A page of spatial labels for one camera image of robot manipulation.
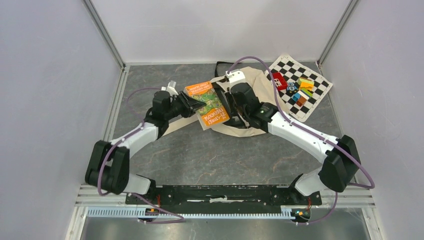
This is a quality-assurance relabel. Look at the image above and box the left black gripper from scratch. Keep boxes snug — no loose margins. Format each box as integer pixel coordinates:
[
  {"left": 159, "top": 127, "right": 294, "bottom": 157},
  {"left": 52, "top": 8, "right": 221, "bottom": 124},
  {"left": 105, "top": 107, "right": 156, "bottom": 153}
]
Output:
[{"left": 165, "top": 90, "right": 207, "bottom": 120}]

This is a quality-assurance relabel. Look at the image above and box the cream canvas backpack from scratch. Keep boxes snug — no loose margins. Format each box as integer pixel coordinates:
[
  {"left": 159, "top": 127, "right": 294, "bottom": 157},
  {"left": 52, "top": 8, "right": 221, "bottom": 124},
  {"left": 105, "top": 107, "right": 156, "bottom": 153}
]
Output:
[{"left": 145, "top": 67, "right": 281, "bottom": 138}]

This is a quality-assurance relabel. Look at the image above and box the orange cover book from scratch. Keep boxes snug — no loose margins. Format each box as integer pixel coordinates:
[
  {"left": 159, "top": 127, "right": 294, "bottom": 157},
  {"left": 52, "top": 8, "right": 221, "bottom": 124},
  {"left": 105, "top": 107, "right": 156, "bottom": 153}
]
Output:
[{"left": 184, "top": 81, "right": 230, "bottom": 130}]

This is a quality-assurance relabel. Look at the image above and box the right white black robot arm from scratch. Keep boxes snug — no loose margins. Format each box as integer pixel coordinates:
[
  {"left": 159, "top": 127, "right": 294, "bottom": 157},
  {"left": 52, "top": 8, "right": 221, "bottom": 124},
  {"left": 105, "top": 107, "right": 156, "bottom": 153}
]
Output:
[{"left": 229, "top": 82, "right": 360, "bottom": 204}]

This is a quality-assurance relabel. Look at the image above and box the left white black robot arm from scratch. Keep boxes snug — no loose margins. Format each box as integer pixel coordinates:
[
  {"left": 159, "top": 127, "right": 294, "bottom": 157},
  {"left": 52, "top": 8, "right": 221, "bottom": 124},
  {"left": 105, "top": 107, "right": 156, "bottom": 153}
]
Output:
[{"left": 84, "top": 90, "right": 206, "bottom": 204}]

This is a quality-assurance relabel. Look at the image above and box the red toy block house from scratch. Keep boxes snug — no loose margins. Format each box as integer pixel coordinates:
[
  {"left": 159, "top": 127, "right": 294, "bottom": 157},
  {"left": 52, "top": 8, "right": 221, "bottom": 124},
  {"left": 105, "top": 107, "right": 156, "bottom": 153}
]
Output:
[{"left": 272, "top": 72, "right": 288, "bottom": 91}]

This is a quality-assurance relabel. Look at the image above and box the blue owl toy figure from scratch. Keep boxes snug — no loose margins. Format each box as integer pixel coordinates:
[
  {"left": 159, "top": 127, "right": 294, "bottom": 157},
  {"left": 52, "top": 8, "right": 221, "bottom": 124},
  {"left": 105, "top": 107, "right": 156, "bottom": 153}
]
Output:
[{"left": 286, "top": 82, "right": 298, "bottom": 94}]

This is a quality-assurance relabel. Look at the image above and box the blue orange toy block stack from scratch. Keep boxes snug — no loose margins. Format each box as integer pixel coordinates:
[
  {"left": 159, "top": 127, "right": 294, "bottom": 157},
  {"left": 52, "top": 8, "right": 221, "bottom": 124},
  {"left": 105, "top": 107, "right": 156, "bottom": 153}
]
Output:
[{"left": 291, "top": 90, "right": 310, "bottom": 106}]

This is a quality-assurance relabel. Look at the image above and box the black white checkerboard mat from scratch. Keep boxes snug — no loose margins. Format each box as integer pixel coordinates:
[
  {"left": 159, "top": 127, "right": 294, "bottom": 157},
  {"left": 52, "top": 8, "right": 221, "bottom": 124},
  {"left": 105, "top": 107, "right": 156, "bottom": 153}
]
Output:
[{"left": 269, "top": 54, "right": 333, "bottom": 123}]

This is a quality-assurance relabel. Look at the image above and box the green orange toy block stack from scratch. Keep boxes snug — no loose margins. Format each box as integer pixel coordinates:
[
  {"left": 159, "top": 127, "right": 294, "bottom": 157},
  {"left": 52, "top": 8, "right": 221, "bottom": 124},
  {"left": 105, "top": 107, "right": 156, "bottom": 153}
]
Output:
[{"left": 296, "top": 77, "right": 314, "bottom": 96}]

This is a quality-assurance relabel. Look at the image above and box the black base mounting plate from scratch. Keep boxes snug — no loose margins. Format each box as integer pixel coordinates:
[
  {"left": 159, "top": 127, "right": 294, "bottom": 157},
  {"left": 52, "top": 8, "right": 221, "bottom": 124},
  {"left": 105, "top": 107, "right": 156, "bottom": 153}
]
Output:
[{"left": 143, "top": 184, "right": 322, "bottom": 214}]

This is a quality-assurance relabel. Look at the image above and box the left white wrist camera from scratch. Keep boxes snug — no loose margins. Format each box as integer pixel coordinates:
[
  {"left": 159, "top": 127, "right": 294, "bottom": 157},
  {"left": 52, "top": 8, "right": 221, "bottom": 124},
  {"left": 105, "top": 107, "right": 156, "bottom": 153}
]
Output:
[{"left": 160, "top": 80, "right": 179, "bottom": 97}]

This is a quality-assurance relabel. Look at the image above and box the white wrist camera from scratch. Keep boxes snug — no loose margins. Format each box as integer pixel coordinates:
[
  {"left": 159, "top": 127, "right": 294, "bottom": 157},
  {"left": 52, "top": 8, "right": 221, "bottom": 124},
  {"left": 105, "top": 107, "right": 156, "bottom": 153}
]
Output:
[
  {"left": 225, "top": 69, "right": 246, "bottom": 88},
  {"left": 160, "top": 80, "right": 179, "bottom": 97}
]

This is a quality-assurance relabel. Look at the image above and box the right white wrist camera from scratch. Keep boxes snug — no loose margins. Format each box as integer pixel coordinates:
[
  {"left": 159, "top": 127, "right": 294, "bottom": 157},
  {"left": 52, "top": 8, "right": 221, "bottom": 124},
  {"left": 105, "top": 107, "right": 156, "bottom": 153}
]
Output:
[{"left": 225, "top": 69, "right": 246, "bottom": 88}]

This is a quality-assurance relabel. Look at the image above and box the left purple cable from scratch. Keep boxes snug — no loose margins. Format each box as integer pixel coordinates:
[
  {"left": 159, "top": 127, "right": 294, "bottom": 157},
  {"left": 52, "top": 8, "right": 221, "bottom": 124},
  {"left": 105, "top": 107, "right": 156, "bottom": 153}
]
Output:
[{"left": 96, "top": 87, "right": 167, "bottom": 197}]

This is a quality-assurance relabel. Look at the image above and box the purple cable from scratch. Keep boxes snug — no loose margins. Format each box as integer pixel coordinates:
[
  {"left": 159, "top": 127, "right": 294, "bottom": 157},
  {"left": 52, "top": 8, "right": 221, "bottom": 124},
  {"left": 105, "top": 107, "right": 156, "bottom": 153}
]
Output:
[
  {"left": 226, "top": 55, "right": 376, "bottom": 226},
  {"left": 96, "top": 87, "right": 167, "bottom": 197}
]

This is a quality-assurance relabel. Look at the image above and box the white slotted cable duct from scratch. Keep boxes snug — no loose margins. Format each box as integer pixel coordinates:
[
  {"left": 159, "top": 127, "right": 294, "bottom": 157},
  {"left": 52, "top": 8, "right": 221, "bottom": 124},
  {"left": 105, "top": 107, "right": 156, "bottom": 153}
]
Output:
[{"left": 87, "top": 206, "right": 306, "bottom": 220}]

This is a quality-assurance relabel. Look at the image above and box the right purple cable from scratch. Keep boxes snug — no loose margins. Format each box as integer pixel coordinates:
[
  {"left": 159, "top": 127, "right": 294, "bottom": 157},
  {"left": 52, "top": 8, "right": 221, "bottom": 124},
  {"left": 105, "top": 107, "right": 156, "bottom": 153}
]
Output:
[{"left": 226, "top": 55, "right": 376, "bottom": 226}]

